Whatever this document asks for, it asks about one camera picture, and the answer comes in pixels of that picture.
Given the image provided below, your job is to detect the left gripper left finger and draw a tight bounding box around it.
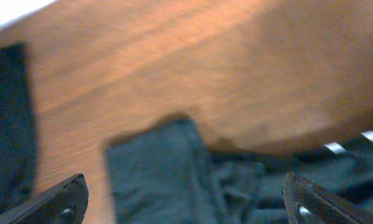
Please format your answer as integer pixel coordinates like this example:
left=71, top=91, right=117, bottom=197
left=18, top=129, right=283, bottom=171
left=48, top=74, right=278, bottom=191
left=0, top=174, right=89, bottom=224

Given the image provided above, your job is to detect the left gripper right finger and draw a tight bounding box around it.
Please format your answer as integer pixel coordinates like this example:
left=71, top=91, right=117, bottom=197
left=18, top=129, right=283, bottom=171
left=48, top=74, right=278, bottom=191
left=282, top=172, right=373, bottom=224

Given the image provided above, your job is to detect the dark green Nike t-shirt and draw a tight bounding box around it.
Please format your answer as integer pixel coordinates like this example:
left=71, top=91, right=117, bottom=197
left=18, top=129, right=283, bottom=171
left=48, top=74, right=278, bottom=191
left=106, top=118, right=373, bottom=223

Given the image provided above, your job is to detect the black t-shirt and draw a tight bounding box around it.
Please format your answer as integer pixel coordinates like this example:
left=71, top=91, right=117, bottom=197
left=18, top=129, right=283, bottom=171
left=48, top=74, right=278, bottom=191
left=0, top=43, right=37, bottom=214

